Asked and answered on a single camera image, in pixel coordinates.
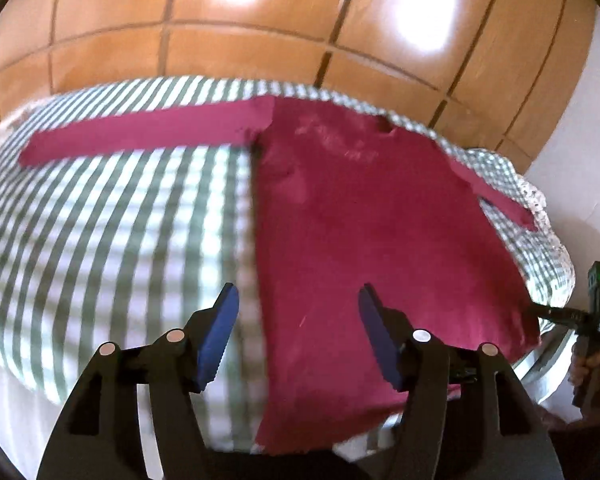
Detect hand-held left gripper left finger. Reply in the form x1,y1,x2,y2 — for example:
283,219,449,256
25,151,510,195
36,282,241,480

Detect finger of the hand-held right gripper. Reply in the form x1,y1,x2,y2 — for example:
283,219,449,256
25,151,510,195
527,304,589,330

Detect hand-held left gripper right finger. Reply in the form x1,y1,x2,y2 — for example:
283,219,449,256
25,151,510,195
358,282,566,480

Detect maroon long-sleeved shirt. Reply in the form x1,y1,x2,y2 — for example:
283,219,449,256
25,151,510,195
19,94,542,456

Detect floral patterned bedcover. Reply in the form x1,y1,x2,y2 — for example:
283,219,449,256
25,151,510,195
517,157,573,273

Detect green white checkered blanket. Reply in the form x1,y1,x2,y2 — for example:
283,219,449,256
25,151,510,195
0,75,576,453

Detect white bed sheet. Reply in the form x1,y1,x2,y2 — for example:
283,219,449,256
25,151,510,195
0,347,163,480

